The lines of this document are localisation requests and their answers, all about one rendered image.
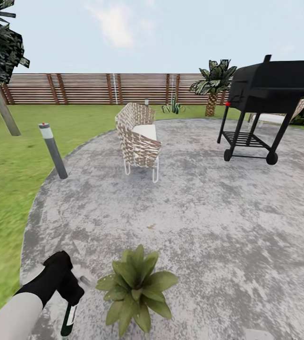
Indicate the pot plant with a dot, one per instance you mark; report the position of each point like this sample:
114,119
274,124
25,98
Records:
134,290

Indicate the charcoal grill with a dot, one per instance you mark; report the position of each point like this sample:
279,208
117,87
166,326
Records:
268,87

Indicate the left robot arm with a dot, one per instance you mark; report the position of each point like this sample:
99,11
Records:
20,314

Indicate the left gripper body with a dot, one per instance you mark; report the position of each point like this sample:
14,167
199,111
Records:
72,293

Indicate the garden chair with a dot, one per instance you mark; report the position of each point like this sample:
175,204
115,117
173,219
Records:
137,136
276,118

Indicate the insectifuge atomizer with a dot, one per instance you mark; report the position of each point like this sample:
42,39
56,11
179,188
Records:
69,320

